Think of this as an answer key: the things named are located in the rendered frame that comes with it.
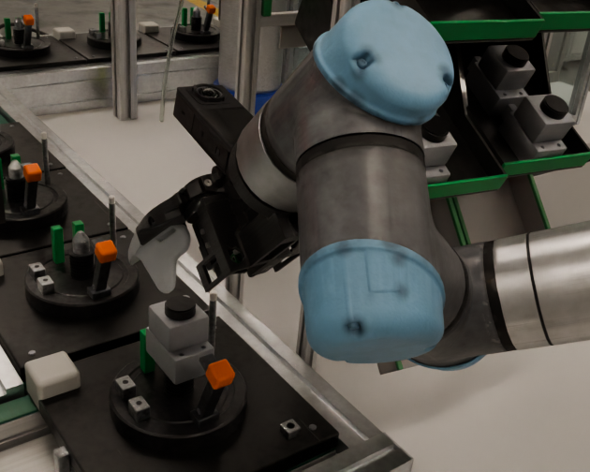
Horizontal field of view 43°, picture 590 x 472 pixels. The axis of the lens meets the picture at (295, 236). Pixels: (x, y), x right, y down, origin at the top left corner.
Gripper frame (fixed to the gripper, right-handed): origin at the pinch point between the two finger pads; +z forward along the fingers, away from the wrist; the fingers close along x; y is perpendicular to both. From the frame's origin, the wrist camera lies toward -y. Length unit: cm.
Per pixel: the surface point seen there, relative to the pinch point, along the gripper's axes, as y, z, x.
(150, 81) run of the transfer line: -69, 97, 55
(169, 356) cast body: 9.3, 6.4, -2.1
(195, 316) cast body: 6.6, 4.4, 1.0
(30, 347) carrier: 1.3, 24.9, -9.8
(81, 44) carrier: -86, 105, 44
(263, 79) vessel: -45, 58, 59
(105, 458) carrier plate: 16.0, 11.5, -9.5
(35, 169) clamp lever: -23.8, 34.6, 0.2
